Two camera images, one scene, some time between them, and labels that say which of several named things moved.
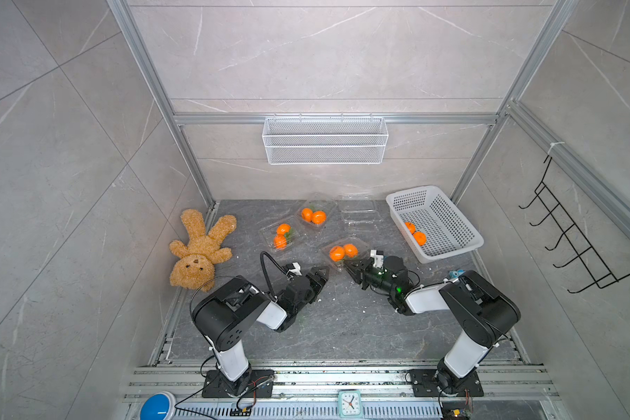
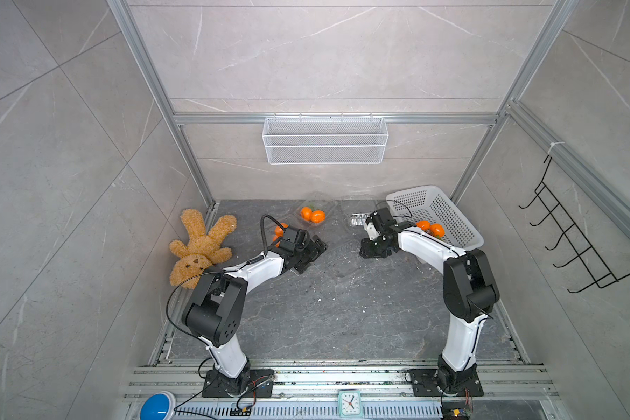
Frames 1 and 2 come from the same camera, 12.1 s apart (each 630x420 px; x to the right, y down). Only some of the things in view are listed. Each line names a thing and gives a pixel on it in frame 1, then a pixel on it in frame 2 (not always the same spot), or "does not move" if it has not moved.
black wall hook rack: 573,258 does not move
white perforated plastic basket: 448,232 does not move
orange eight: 351,250 to 437,230
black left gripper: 320,280 to 316,252
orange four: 306,214 does not move
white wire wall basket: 325,141 does not move
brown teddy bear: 194,266 does not move
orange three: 318,217 does not move
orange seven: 337,253 to 423,224
